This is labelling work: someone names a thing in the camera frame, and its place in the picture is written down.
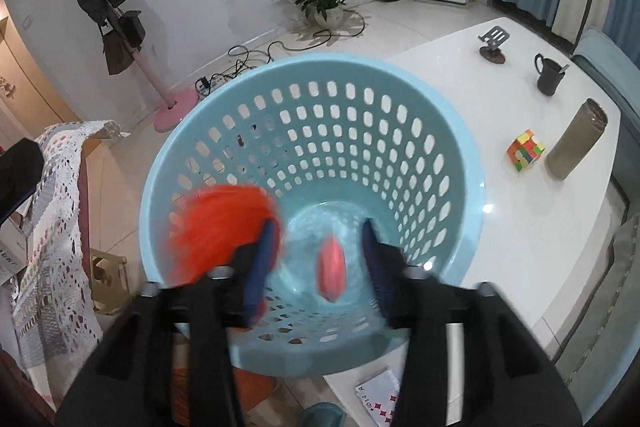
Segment red paper cup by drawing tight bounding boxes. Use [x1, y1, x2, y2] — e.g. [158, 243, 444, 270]
[167, 184, 282, 285]

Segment red crumpled trash piece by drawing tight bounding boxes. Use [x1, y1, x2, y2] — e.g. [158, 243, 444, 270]
[317, 234, 346, 303]

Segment woven striped tablecloth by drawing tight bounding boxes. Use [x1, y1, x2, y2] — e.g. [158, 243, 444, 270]
[12, 120, 123, 404]

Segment brown hanging bag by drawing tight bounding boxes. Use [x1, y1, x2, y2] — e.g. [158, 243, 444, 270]
[101, 28, 134, 76]

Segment pink coat rack stand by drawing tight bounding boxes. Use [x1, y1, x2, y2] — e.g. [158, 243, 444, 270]
[107, 8, 198, 133]

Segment small black hanging bag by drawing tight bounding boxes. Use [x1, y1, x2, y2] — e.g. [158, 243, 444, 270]
[118, 10, 146, 50]

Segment colourful puzzle cube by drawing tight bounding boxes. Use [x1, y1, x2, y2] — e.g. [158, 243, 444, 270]
[506, 129, 546, 171]

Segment grey cylindrical thermos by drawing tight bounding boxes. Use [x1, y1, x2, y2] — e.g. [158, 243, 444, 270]
[546, 98, 608, 180]

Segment light blue perforated basket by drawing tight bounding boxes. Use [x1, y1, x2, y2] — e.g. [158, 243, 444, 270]
[139, 54, 485, 377]

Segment dark grey mug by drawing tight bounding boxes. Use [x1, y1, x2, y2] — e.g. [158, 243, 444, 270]
[534, 53, 570, 96]

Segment phone stand on table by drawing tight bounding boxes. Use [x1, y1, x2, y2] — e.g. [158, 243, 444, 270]
[478, 25, 510, 65]

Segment black floor cables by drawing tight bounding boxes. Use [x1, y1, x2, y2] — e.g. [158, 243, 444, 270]
[194, 5, 369, 98]

